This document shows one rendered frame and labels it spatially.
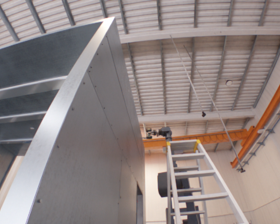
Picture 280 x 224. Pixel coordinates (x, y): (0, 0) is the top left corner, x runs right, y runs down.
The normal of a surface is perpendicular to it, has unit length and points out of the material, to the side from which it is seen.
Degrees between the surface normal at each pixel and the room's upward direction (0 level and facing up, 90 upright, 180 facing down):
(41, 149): 90
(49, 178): 90
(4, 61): 180
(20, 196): 90
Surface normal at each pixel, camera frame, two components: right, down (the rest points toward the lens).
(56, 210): 0.99, -0.10
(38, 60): 0.00, 0.72
